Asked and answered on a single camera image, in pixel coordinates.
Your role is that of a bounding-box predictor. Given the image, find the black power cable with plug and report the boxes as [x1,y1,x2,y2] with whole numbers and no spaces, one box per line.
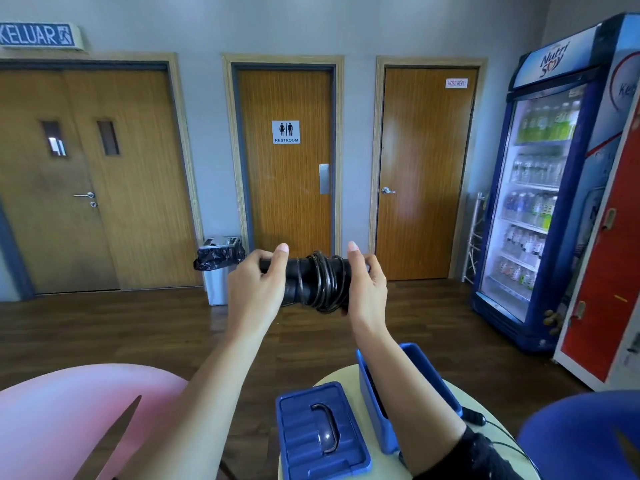
[460,406,542,480]

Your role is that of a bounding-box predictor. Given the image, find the black tool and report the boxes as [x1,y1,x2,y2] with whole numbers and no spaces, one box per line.
[259,251,372,315]

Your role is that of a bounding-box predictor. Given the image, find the pink plastic chair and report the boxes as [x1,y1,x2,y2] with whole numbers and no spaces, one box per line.
[0,363,189,480]

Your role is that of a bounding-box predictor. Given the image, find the red and white cabinet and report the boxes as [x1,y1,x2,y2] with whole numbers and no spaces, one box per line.
[552,95,640,393]

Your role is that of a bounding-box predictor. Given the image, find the row of small drink bottles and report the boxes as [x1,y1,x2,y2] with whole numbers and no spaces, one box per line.
[494,258,537,291]

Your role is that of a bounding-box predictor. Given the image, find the person's left forearm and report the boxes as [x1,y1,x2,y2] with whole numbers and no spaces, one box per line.
[119,327,273,480]

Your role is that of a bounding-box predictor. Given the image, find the blue plastic box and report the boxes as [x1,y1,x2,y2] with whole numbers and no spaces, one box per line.
[355,343,464,456]

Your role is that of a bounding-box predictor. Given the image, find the blue drinks fridge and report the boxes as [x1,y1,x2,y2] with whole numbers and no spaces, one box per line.
[470,13,640,353]

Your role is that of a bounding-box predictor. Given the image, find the row of blue label bottles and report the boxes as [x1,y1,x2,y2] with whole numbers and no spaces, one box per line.
[502,191,559,231]

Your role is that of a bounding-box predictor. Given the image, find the wooden restroom door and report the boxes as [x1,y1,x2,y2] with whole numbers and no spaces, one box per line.
[235,67,336,259]

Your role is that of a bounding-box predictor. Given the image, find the person's right hand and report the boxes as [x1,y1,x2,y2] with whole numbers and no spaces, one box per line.
[345,241,389,332]

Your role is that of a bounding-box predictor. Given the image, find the blue box lid with handle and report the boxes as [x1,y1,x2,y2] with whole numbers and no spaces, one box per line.
[275,382,373,480]

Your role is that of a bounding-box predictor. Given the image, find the row of green bottles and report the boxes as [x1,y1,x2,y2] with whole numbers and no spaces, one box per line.
[517,100,582,143]

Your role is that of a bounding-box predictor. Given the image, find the person's right forearm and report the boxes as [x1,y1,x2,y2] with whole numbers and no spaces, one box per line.
[348,322,468,468]

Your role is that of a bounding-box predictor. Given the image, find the row of clear bottles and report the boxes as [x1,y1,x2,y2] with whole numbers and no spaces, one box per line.
[501,225,546,268]
[510,154,567,188]

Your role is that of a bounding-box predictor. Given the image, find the blue plastic chair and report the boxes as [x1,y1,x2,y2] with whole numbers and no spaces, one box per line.
[517,390,640,480]

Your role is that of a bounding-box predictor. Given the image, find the white metal rack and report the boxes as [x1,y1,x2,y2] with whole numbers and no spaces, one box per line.
[460,192,489,285]

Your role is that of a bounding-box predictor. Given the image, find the steel bin with black bag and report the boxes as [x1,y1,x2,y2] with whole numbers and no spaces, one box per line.
[193,236,247,307]

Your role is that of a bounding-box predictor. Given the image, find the black sleeve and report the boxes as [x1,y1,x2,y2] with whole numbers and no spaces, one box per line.
[413,425,526,480]

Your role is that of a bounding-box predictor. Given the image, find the person's left hand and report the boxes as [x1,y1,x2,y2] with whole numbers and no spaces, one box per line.
[227,243,290,336]

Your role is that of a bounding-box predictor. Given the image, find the wooden door with narrow window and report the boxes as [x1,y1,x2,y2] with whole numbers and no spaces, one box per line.
[0,70,121,296]
[64,70,202,291]

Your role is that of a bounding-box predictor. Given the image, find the white restroom sign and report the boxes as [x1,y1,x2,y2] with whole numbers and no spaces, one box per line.
[271,120,301,145]

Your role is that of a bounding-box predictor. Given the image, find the exit sign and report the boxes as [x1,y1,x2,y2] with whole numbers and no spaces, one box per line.
[0,22,85,51]

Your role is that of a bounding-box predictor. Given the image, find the plain wooden door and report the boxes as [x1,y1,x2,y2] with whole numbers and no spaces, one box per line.
[375,67,479,282]

